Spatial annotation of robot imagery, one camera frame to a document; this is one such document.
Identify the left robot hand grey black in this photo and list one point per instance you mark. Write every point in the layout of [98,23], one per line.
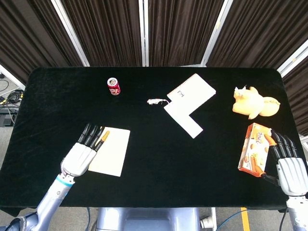
[79,157]

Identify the right robot hand grey black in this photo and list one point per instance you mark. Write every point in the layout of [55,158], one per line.
[292,173]

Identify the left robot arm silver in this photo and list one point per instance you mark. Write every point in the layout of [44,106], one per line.
[48,202]

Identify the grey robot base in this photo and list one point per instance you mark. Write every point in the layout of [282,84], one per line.
[148,220]

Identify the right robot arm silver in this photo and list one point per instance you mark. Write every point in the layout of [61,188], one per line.
[298,213]

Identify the orange snack box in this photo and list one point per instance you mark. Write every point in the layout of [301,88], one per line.
[252,154]

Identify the brown curtain partition panel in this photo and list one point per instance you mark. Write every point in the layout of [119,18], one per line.
[252,33]
[29,36]
[106,31]
[298,96]
[183,31]

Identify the red soda can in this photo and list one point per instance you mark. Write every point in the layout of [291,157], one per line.
[113,86]

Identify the yellow plush toy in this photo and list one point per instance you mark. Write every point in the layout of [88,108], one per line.
[252,103]

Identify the black velvet tablecloth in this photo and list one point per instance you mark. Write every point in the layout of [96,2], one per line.
[168,168]

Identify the small white trinket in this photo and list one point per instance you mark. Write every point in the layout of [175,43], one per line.
[155,101]

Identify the white caster foot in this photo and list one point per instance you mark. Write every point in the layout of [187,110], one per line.
[207,222]

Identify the white rectangular card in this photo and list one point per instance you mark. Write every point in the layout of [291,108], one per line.
[185,122]

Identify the white spiral notepad orange binding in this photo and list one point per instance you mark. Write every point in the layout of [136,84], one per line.
[192,91]

